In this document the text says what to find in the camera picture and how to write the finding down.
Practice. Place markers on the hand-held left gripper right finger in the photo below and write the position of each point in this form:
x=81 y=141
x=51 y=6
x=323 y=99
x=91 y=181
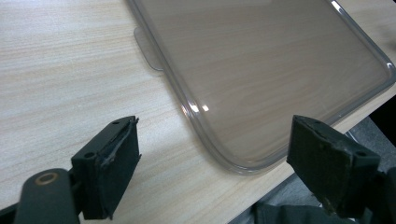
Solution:
x=323 y=165

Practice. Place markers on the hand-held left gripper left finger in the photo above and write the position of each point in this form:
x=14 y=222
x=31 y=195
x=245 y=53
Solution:
x=107 y=174

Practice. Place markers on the clear plastic lid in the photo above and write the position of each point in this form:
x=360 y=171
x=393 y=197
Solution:
x=261 y=77

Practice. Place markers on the dark cloth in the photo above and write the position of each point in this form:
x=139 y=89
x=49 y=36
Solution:
x=289 y=214

